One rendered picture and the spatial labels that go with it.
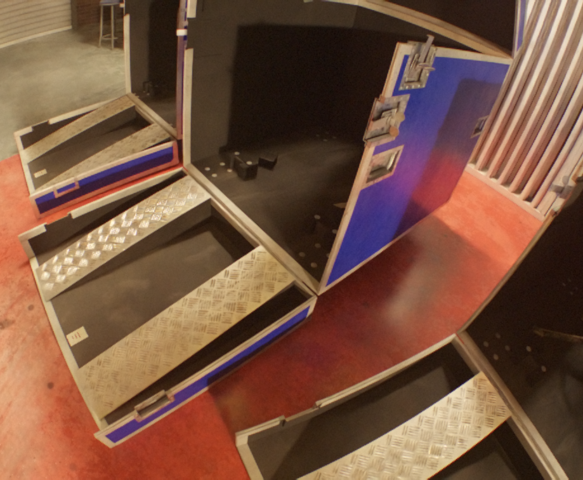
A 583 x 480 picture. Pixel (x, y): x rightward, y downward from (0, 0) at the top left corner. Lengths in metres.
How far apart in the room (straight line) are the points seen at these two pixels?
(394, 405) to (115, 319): 0.98
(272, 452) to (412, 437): 0.41
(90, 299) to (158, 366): 0.40
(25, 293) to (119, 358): 0.53
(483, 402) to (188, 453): 0.90
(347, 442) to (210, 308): 0.60
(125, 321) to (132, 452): 0.45
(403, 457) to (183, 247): 1.09
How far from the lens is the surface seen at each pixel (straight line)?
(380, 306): 1.43
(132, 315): 1.27
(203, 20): 1.43
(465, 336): 1.29
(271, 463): 1.07
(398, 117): 0.82
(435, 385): 1.31
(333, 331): 1.30
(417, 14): 1.86
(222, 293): 1.16
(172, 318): 1.16
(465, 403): 1.19
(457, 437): 1.16
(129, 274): 1.39
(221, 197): 1.44
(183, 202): 1.46
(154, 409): 1.03
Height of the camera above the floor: 1.06
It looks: 43 degrees down
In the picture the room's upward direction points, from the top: 13 degrees clockwise
